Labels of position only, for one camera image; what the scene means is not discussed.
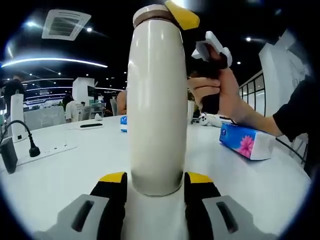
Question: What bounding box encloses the white power strip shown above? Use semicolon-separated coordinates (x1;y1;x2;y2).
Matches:
16;136;78;166

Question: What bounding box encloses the thin black cable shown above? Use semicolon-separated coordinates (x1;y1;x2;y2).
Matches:
274;137;305;161

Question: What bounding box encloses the black power adapter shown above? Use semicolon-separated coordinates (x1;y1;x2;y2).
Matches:
0;142;19;175

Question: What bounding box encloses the white table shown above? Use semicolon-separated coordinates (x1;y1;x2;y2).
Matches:
0;113;313;240

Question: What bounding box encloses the curved ceiling light strip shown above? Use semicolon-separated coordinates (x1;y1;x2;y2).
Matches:
1;57;109;69

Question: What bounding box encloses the grey desk partition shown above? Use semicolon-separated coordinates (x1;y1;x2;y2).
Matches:
23;107;67;131

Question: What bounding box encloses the ceiling air conditioner vent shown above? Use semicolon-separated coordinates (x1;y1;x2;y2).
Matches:
41;9;92;42

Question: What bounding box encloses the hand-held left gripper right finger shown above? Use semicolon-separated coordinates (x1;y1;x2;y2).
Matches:
184;171;276;240

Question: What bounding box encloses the white water cup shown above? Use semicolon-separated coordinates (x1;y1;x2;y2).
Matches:
126;19;190;197

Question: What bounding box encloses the black cable with plug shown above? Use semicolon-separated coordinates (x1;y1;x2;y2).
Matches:
0;119;41;158

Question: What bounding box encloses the white game controller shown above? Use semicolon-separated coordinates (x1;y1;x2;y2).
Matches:
197;112;222;126

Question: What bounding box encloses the white brown cup lid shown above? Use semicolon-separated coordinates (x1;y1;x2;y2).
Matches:
132;4;179;29

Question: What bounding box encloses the blue white small pack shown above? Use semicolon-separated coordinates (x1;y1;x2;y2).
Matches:
119;115;128;133

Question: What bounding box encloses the person's black shirt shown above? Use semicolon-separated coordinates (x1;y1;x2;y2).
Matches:
272;74;320;180

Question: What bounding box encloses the blue tissue pack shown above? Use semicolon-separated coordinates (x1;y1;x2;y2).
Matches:
218;122;277;161

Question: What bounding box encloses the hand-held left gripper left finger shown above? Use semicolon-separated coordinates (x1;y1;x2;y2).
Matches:
51;171;128;240

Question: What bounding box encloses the black remote control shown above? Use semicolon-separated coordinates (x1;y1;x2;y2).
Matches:
79;122;104;130

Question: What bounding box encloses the person's right hand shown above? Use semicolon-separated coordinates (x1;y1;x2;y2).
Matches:
187;63;251;125

